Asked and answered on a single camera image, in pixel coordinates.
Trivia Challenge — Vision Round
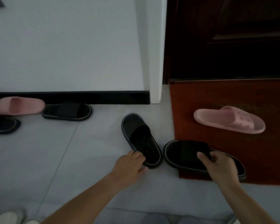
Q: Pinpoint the person's left hand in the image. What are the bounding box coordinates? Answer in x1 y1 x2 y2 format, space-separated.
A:
111 151 149 187

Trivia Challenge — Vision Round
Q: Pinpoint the person's right hand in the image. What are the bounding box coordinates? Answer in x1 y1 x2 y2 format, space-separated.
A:
197 151 241 187

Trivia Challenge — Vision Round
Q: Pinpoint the black slipper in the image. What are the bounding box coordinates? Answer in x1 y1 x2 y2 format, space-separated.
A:
0 113 21 134
42 102 93 122
121 113 163 169
163 140 247 182

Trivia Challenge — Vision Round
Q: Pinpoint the pink slipper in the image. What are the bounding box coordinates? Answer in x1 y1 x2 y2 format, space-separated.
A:
193 106 266 134
0 96 46 115

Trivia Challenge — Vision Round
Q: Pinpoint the person's right forearm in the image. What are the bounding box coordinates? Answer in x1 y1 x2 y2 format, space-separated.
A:
216 182 278 224

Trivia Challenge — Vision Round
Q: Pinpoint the person's left forearm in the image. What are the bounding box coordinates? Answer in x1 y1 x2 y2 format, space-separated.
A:
41 175 129 224

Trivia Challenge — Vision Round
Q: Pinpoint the red door mat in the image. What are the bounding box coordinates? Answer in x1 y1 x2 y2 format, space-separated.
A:
169 79 280 186

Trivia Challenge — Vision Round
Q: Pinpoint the black baseboard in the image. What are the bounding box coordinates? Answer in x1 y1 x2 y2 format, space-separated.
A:
0 91 151 105

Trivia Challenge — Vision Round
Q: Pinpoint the dark wooden door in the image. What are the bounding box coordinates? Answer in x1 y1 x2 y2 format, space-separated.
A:
163 0 280 82

